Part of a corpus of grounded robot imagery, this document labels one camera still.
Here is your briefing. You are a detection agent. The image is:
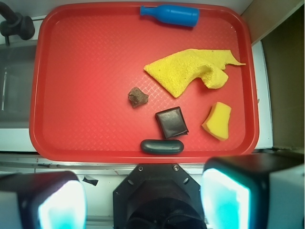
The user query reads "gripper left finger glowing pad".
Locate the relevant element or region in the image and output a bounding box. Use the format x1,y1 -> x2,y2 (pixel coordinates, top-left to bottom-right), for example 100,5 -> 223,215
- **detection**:
0,171 -> 87,229

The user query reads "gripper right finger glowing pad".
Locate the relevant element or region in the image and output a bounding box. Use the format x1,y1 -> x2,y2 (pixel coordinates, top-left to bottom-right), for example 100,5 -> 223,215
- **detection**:
201,153 -> 305,229

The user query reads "yellow sponge piece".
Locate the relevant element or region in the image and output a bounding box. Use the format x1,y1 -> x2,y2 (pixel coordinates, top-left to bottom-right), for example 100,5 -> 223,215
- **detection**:
202,102 -> 232,141

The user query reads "dark green oval sponge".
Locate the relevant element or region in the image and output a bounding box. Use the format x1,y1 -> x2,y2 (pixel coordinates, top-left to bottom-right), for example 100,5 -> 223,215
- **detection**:
140,139 -> 184,155

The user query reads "black tape scrap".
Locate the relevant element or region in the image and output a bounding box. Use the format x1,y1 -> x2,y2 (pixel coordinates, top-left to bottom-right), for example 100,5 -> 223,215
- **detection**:
82,176 -> 99,186

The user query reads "dark brown square pouch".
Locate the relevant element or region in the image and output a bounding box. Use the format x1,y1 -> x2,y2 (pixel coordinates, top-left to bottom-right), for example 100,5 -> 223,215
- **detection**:
155,106 -> 189,139

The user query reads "red plastic tray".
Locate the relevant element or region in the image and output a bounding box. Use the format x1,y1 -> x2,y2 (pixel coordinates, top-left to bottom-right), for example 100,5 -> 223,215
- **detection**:
30,2 -> 259,164

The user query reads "brown crumpled lump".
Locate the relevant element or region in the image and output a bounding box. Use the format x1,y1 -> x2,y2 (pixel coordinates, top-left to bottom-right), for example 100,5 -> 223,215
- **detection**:
128,87 -> 149,108

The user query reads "yellow microfiber cloth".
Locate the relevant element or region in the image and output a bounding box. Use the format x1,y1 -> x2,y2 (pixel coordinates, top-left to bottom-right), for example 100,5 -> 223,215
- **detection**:
143,49 -> 244,98

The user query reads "metal sink basin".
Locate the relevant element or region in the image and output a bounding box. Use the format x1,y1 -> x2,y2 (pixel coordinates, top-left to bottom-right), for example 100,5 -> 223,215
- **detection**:
0,41 -> 37,129

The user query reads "black faucet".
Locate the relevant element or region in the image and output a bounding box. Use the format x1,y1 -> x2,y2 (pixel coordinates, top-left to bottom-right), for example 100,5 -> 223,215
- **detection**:
0,1 -> 35,46

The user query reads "blue plastic bottle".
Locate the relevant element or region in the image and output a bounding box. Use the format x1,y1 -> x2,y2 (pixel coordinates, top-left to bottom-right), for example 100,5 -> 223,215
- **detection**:
140,4 -> 200,27

